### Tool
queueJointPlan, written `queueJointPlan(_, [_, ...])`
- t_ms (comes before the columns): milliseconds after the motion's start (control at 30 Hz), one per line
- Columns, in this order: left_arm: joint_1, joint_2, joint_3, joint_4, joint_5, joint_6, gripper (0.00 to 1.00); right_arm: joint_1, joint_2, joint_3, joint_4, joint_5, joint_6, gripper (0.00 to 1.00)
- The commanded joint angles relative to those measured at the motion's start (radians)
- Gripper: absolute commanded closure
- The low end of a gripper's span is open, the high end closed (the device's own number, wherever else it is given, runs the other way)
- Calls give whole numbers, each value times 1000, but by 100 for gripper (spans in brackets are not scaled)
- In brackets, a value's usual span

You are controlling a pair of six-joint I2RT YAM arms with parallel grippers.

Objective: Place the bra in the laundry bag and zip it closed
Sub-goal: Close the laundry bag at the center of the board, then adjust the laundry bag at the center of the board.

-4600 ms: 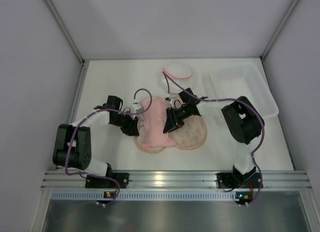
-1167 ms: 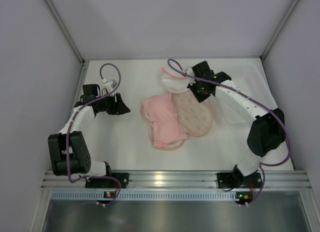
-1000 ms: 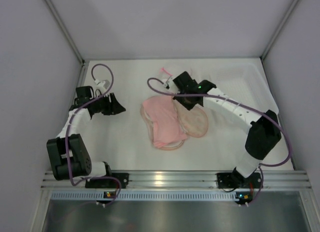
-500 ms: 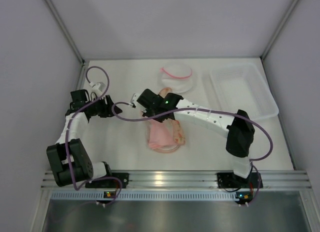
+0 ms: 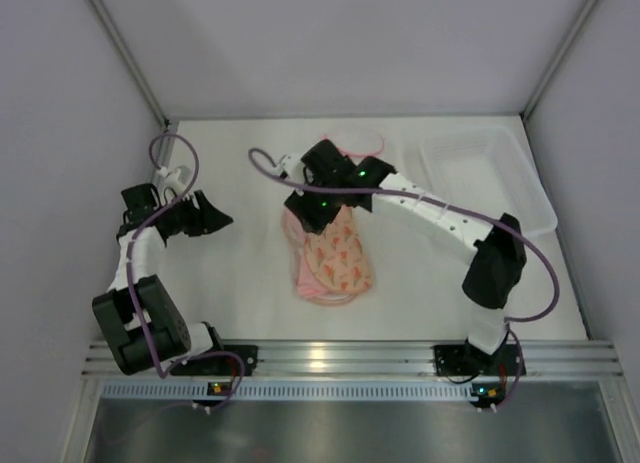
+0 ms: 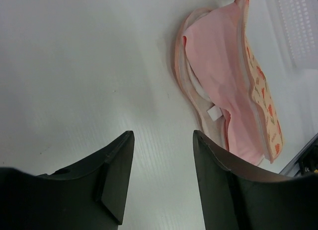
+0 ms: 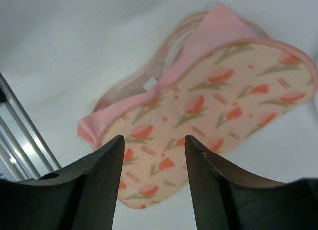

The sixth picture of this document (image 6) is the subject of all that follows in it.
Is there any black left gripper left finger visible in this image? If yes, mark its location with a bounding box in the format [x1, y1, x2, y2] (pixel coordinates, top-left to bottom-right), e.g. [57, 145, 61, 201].
[0, 131, 135, 230]

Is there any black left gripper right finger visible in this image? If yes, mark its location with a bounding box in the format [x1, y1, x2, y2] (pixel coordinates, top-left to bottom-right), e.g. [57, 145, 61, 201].
[193, 130, 318, 230]

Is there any floral orange bra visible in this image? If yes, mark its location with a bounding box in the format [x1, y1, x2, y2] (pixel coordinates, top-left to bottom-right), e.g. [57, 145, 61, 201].
[174, 0, 284, 162]

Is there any pink cloth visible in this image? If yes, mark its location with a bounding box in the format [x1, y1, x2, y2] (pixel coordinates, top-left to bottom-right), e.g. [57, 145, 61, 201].
[183, 2, 263, 165]

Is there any clear plastic bin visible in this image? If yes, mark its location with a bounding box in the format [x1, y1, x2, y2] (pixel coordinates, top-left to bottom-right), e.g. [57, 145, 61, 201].
[266, 0, 318, 70]

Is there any aluminium front rail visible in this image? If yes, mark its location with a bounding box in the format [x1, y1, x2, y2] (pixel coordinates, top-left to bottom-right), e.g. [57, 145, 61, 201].
[279, 134, 318, 177]

